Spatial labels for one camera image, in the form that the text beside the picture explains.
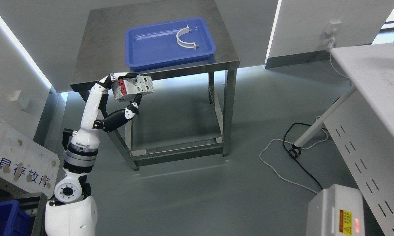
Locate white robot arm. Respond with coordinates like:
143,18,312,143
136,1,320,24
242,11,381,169
44,129,100,236

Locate white wall socket left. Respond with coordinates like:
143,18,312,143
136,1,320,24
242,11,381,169
9,90,30,110

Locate grey circuit breaker red switches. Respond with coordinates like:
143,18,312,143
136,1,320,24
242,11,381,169
112,73,155,101

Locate blue plastic tray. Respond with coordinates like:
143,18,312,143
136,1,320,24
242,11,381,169
125,17,217,72

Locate white perforated cabinet panel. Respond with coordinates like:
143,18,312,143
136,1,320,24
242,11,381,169
324,91,394,236

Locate white power cable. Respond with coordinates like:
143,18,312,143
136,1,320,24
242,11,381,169
259,52,350,194

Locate white desk with leg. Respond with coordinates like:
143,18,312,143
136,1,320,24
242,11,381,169
293,41,394,156

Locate white sign board with characters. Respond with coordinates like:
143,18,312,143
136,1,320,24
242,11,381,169
0,121,60,198

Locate black power cable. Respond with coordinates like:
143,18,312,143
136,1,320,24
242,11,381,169
283,122,324,190

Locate stainless steel table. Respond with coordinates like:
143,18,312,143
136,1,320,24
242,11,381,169
70,0,240,171

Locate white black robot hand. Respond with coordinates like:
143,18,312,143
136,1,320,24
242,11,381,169
70,72,148,149

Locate white curved pipe clamp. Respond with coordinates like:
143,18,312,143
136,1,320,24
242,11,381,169
176,25,199,50

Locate blue bin lower left corner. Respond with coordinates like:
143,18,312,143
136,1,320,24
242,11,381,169
0,200,31,236

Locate white wall power outlet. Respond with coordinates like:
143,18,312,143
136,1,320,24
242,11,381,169
325,20,342,52

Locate white electrical box warning label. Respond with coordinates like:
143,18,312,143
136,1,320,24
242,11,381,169
305,184,383,236

